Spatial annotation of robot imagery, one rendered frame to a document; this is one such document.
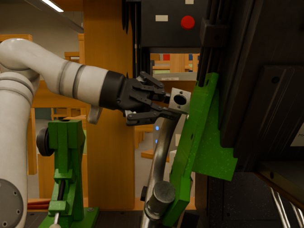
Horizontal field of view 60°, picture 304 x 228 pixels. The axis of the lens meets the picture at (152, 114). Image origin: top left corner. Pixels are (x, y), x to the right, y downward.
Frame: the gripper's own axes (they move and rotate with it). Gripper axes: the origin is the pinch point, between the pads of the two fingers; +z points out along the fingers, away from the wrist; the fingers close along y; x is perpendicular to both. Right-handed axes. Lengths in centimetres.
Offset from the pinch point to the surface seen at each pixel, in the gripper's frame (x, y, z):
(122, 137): 27.0, 6.9, -9.2
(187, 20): -4.7, 24.5, -0.7
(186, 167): -4.0, -14.8, 3.1
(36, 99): 31, 15, -39
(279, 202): -4.1, -16.8, 18.1
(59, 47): 695, 756, -384
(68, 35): 657, 792, -359
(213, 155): -4.9, -12.1, 7.1
